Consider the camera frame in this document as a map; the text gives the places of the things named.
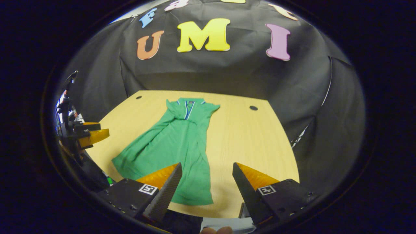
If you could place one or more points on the person's dark trousers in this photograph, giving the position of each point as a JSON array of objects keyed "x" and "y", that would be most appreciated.
[{"x": 182, "y": 224}]

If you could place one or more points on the pale grey object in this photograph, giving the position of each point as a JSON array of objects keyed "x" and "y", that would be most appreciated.
[{"x": 227, "y": 223}]

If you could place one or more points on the green T-shirt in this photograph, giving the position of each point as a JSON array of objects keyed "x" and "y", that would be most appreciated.
[{"x": 175, "y": 146}]

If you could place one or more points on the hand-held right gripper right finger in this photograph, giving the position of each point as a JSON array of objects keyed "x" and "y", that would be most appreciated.
[{"x": 252, "y": 198}]

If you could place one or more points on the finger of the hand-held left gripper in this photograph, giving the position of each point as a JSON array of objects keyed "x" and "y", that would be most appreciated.
[
  {"x": 96, "y": 136},
  {"x": 87, "y": 127}
]

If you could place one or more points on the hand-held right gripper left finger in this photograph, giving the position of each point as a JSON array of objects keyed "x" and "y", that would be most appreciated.
[{"x": 164, "y": 196}]

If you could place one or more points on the black backdrop cloth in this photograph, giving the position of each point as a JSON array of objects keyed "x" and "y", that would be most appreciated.
[{"x": 227, "y": 71}]

